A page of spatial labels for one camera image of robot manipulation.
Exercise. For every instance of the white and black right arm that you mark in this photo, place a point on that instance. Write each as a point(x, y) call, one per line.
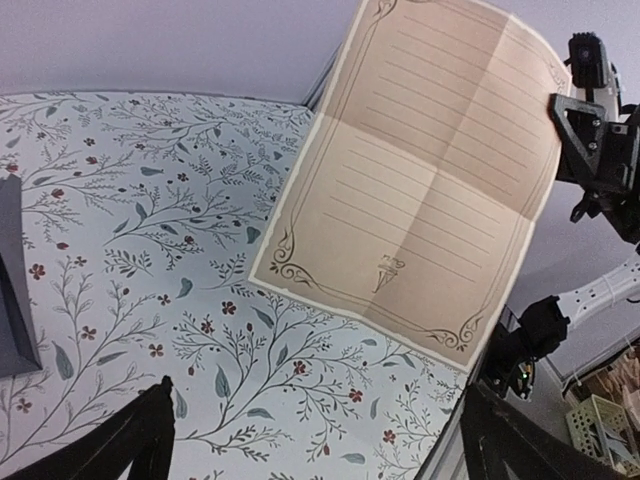
point(509, 364)

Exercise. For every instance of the floral patterned table mat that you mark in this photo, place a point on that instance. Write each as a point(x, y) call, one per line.
point(141, 215)

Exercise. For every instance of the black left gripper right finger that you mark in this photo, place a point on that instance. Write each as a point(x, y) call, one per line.
point(501, 442)

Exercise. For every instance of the green perforated storage basket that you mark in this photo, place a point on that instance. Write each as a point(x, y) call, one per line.
point(599, 429)

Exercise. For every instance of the grey-blue envelope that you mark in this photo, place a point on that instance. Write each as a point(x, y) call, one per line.
point(19, 351)

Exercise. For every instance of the beige lined letter paper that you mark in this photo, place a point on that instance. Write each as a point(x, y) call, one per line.
point(415, 195)

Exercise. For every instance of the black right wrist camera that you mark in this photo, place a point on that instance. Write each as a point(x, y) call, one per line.
point(588, 63)

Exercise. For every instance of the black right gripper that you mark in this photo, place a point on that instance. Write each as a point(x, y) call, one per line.
point(614, 190)

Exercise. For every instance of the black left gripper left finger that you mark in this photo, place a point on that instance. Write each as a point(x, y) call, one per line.
point(138, 440)

